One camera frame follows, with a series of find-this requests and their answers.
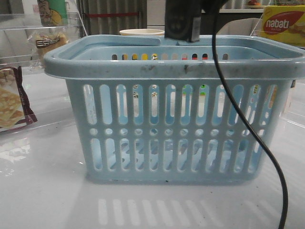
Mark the packaged bread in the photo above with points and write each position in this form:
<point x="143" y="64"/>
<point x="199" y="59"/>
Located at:
<point x="45" y="42"/>

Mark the yellow nabati wafer box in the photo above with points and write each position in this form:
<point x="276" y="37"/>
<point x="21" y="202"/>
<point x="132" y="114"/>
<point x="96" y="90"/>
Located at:
<point x="284" y="24"/>

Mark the cream paper cup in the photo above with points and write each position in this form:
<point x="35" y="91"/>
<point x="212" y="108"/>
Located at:
<point x="142" y="32"/>

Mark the beige chair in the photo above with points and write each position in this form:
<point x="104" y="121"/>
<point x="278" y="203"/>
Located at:
<point x="240" y="27"/>

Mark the brown cracker package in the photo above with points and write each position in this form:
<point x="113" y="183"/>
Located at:
<point x="15" y="110"/>

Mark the white drawer cabinet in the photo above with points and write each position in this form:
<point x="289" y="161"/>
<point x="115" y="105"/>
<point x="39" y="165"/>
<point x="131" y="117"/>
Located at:
<point x="155" y="14"/>

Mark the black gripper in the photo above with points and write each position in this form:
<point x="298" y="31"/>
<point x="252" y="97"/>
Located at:
<point x="194" y="13"/>

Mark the clear acrylic left shelf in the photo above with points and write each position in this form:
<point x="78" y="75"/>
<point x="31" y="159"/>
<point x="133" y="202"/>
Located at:
<point x="15" y="29"/>

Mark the green yellow cartoon package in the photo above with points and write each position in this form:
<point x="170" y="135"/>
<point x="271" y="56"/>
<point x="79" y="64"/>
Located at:
<point x="52" y="12"/>

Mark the light blue plastic basket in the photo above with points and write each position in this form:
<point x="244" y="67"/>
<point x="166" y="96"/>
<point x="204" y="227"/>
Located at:
<point x="153" y="109"/>

